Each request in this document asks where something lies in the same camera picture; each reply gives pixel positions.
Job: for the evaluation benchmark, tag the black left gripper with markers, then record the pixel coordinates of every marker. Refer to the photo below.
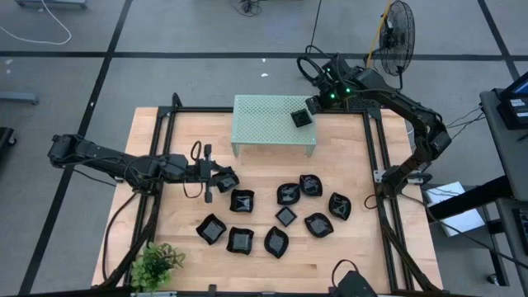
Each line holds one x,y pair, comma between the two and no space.
208,173

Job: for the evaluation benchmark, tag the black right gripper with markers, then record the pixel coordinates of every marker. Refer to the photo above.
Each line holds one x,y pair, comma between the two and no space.
321,103

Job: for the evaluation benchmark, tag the black wavy square plate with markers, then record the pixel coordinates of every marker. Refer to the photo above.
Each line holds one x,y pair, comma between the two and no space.
210,229
227,183
242,202
240,241

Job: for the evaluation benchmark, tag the small black square plate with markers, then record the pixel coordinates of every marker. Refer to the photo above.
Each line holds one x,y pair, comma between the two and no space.
301,119
286,216

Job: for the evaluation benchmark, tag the black leaf-shaped plate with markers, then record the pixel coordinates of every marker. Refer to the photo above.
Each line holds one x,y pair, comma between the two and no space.
276,243
310,186
318,225
340,206
288,194

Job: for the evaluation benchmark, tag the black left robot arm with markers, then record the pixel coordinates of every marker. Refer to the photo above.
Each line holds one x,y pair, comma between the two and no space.
103,158

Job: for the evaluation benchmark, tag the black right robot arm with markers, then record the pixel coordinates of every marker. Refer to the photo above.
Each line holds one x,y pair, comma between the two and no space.
412,109

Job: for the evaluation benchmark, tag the black perforated control box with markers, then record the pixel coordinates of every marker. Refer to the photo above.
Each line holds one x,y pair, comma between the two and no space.
367,105

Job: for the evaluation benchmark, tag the green perforated metal shelf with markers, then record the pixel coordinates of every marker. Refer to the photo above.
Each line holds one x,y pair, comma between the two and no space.
264,123

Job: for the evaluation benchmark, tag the black floor fan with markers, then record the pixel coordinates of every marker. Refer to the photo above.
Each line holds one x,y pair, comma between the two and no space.
397,39

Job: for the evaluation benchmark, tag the green plant in white pot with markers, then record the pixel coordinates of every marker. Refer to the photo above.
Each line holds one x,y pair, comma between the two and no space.
154,266

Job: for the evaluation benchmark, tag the black cart crossbar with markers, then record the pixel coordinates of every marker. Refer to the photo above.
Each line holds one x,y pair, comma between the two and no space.
470,199

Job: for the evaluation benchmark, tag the white flat box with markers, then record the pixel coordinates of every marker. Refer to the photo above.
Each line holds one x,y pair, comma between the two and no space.
458,218

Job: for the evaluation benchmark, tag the grey equipment cart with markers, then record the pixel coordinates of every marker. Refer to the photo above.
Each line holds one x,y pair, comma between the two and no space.
501,140

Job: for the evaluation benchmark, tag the black labelled device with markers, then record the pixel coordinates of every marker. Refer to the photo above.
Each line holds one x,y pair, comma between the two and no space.
513,117

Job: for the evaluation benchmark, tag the screen with blue display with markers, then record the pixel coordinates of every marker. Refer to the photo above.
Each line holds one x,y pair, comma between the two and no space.
520,87

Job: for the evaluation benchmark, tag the grey stand foot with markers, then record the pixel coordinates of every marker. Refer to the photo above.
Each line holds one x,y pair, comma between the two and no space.
18,98

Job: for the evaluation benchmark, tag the black floor object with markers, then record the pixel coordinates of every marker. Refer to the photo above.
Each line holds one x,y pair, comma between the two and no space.
5,138

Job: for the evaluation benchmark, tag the grey stand base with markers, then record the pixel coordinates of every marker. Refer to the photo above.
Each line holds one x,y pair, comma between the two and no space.
51,3

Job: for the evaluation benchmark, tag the black aluminium table frame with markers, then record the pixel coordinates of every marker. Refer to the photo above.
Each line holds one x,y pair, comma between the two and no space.
198,109

